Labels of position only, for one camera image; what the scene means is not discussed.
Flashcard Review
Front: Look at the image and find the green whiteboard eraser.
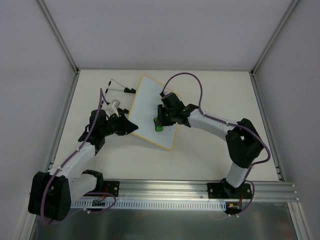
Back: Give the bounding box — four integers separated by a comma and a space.
153, 117, 164, 132

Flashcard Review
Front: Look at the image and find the yellow framed whiteboard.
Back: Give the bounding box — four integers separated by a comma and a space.
128, 75, 178, 151

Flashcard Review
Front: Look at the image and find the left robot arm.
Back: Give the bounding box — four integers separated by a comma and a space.
27, 109, 139, 222

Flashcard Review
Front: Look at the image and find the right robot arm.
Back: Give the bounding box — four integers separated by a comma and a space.
153, 103, 264, 199

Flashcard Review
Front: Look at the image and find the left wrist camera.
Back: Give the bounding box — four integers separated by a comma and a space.
106, 99, 121, 117

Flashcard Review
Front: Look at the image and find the whiteboard wire stand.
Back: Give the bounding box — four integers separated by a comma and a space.
104, 78, 137, 114

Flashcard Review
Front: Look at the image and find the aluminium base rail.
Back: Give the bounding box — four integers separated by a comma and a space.
104, 179, 300, 202

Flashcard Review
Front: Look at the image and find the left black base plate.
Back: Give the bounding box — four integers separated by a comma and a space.
84, 180, 120, 197

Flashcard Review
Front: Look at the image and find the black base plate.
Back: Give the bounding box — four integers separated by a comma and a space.
84, 180, 120, 197
206, 182, 252, 200

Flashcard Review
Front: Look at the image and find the white slotted cable duct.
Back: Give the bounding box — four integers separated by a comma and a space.
71, 197, 227, 212

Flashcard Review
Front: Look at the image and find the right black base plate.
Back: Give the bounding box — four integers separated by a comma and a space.
206, 182, 252, 200

